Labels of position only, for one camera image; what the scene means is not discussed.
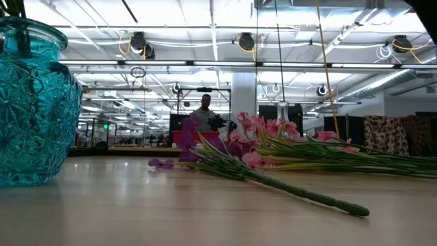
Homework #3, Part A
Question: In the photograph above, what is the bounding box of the black background rig frame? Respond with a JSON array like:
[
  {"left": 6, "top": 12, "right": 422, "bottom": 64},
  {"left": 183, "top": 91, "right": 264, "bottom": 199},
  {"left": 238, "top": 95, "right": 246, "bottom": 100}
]
[{"left": 175, "top": 86, "right": 233, "bottom": 115}]

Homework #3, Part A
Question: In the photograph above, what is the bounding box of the black hanging cable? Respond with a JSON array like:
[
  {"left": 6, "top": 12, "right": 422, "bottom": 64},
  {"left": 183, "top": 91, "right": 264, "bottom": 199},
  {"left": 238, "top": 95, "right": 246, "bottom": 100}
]
[{"left": 274, "top": 0, "right": 287, "bottom": 103}]

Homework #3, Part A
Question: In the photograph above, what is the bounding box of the yellow hanging cable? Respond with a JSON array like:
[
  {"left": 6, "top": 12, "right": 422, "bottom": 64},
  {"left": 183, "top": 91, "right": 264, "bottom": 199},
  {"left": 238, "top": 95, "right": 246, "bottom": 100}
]
[{"left": 315, "top": 0, "right": 341, "bottom": 137}]

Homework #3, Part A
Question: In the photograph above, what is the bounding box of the pink artificial tulip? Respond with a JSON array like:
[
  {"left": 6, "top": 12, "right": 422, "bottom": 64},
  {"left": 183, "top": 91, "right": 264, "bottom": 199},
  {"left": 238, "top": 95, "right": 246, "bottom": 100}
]
[{"left": 313, "top": 131, "right": 340, "bottom": 144}]

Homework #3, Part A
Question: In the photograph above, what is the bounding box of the red bin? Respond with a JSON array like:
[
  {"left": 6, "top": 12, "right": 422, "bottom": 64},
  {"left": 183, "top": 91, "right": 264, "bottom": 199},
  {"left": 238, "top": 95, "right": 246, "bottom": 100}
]
[{"left": 172, "top": 131, "right": 221, "bottom": 145}]

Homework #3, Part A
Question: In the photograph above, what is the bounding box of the black monitor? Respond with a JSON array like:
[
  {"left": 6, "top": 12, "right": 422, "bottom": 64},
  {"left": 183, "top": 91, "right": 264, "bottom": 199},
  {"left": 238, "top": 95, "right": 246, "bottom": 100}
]
[{"left": 257, "top": 104, "right": 305, "bottom": 133}]

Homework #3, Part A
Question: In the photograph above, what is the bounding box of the long ceiling light strip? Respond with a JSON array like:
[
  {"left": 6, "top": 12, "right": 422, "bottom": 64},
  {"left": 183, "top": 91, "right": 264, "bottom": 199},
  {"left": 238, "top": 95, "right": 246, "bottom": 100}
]
[{"left": 59, "top": 59, "right": 437, "bottom": 70}]

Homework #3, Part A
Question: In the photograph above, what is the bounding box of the person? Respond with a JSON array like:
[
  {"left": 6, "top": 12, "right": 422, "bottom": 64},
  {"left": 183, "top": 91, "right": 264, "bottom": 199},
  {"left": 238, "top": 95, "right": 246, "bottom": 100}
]
[{"left": 189, "top": 94, "right": 217, "bottom": 133}]

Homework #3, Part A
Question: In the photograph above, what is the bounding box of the white building pillar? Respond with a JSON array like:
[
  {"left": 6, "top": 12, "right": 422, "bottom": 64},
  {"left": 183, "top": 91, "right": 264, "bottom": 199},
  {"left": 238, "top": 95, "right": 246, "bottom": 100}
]
[{"left": 231, "top": 71, "right": 258, "bottom": 119}]

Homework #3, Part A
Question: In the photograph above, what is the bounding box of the teal cut glass vase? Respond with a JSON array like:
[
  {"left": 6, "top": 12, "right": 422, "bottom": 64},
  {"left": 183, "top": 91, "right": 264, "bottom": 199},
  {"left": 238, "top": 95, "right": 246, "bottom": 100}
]
[{"left": 0, "top": 16, "right": 83, "bottom": 188}]

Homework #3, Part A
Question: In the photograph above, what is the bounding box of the clear glass vase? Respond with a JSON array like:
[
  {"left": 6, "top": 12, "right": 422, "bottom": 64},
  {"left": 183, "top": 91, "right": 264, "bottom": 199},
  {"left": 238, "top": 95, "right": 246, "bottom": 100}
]
[{"left": 276, "top": 101, "right": 291, "bottom": 124}]

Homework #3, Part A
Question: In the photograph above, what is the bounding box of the pink artificial flower bunch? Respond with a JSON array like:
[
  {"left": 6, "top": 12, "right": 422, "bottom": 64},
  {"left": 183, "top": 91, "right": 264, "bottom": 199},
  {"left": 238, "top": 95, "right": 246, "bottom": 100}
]
[{"left": 229, "top": 111, "right": 437, "bottom": 179}]

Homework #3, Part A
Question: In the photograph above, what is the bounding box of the black cabinet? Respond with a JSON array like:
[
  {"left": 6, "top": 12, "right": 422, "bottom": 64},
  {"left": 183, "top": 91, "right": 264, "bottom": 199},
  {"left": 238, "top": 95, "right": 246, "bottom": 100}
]
[{"left": 323, "top": 115, "right": 365, "bottom": 146}]

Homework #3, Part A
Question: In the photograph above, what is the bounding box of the brown spotted patterned cloth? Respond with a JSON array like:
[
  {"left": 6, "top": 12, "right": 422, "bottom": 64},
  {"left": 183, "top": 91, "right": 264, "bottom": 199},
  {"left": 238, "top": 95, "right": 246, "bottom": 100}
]
[{"left": 363, "top": 115, "right": 410, "bottom": 157}]

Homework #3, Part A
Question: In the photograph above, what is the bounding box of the fallen purple flower blossom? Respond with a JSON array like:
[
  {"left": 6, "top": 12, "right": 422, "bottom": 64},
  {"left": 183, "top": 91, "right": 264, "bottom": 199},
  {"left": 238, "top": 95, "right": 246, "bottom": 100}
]
[{"left": 147, "top": 157, "right": 176, "bottom": 171}]

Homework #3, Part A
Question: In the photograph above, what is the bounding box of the reddish patterned cloth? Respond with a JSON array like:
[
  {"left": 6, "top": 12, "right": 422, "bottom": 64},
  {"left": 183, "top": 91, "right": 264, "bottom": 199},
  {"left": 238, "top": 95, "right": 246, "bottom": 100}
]
[{"left": 399, "top": 115, "right": 434, "bottom": 157}]

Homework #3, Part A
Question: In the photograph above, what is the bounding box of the black screen panel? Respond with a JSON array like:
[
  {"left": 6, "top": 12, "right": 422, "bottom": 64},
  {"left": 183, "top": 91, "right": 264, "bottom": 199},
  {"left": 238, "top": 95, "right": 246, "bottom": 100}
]
[{"left": 169, "top": 113, "right": 192, "bottom": 133}]

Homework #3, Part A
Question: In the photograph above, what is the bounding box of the black coiled cable loop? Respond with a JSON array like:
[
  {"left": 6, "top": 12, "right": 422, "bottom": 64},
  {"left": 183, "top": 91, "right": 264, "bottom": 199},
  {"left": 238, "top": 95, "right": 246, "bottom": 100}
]
[{"left": 130, "top": 66, "right": 147, "bottom": 79}]

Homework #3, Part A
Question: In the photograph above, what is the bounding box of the black aluminium table frame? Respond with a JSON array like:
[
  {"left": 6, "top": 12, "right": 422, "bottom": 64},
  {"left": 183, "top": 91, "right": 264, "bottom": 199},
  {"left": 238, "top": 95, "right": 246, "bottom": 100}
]
[{"left": 68, "top": 146, "right": 184, "bottom": 159}]

